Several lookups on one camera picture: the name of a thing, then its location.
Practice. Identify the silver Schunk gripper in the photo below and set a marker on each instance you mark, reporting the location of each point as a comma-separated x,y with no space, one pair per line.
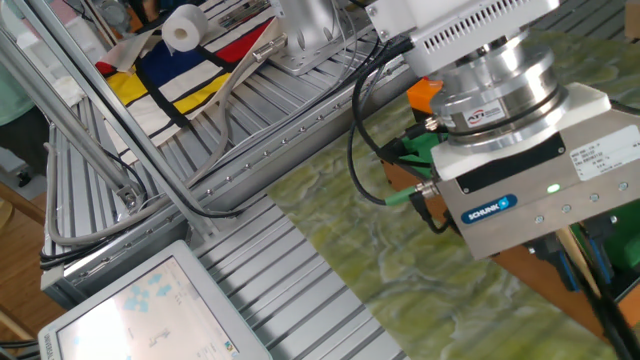
525,200

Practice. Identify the mini green felt pool table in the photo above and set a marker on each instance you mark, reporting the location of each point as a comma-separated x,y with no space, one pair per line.
540,280

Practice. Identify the green marble slab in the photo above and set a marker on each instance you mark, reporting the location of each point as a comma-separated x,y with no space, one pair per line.
380,280

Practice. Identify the orange box red push button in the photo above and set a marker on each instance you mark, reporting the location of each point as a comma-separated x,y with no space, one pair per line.
422,95

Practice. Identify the large wooden block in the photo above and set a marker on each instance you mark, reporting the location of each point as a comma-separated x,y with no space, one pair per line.
633,20

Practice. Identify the silver robot mounting plate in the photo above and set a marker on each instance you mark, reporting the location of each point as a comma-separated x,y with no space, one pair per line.
320,60

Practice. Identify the colour block cloth bag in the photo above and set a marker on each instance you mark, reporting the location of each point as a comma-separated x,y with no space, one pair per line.
200,80

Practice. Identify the white teach pendant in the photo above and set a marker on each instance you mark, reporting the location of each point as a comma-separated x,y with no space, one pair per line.
150,310

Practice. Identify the grey round metal object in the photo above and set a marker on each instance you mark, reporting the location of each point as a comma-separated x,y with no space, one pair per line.
114,12

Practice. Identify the person in dark clothes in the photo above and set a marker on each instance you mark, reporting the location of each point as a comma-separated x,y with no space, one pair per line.
15,105

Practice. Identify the grey aluminium rail beam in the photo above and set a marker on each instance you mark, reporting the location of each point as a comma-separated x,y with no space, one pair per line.
270,160

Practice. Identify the small silver metal bracket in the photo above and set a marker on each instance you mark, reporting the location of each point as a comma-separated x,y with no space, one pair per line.
242,14

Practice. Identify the aluminium frame brace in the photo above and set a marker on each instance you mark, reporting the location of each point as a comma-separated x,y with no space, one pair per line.
65,120

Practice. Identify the aluminium frame post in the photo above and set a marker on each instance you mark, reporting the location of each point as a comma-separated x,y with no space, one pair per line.
75,67

